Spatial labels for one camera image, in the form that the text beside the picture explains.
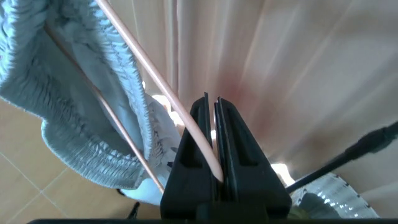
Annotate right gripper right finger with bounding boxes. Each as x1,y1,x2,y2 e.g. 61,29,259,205
213,96,292,219

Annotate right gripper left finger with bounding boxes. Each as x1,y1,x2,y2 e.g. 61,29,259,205
160,92,219,219

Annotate pink clothes hanger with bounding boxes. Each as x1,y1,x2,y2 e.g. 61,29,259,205
42,0,224,194

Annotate pale grey shorts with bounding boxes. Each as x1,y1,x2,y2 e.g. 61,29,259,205
0,0,183,206

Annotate white laundry basket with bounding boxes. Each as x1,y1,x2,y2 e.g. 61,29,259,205
288,172,381,219

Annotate black clothes rack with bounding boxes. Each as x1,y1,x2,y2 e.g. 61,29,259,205
127,120,398,219

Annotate beige curtain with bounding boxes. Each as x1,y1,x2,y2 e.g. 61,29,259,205
107,0,398,218

